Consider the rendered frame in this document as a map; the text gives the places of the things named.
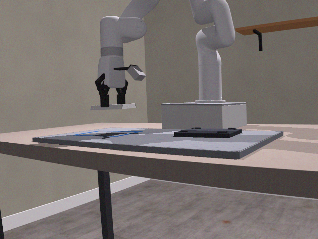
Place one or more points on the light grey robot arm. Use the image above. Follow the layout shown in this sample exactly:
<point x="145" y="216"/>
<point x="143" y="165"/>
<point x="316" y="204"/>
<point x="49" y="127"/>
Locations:
<point x="114" y="31"/>

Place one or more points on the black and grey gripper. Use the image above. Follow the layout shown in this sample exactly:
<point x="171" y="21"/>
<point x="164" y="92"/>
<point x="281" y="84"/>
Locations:
<point x="110" y="78"/>

